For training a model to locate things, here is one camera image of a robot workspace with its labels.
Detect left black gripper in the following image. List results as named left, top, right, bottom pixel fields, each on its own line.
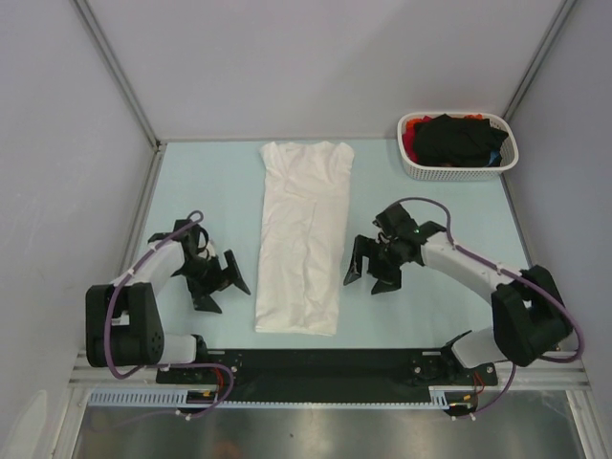
left=176, top=250, right=249, bottom=313

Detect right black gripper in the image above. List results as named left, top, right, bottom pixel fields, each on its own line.
left=343, top=234, right=404, bottom=295

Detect white daisy print t-shirt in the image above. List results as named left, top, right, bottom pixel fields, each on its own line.
left=254, top=142, right=355, bottom=336

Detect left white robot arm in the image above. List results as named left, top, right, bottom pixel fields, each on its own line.
left=85, top=210, right=251, bottom=383

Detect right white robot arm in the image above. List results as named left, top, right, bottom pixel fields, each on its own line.
left=344, top=202, right=578, bottom=383

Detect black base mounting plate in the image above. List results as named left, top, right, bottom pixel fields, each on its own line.
left=156, top=347, right=498, bottom=404

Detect red garment in basket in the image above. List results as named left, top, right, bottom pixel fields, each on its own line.
left=404, top=114, right=496, bottom=167

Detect black t-shirt in basket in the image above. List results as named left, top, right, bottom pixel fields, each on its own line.
left=412, top=114, right=509, bottom=168

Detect blue garment in basket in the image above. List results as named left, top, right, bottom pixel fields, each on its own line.
left=487, top=151, right=502, bottom=167

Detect white plastic laundry basket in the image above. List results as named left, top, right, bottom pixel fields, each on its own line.
left=396, top=111, right=519, bottom=182

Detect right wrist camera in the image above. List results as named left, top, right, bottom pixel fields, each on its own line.
left=373, top=204, right=418, bottom=239

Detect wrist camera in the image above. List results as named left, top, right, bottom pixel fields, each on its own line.
left=373, top=204, right=418, bottom=239
left=173, top=219, right=209, bottom=257

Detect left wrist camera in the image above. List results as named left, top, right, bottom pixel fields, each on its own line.
left=173, top=219, right=209, bottom=257

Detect white slotted cable duct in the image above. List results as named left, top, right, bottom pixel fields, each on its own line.
left=88, top=388, right=188, bottom=407

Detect aluminium frame rail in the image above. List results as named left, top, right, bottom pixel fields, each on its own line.
left=66, top=347, right=594, bottom=389

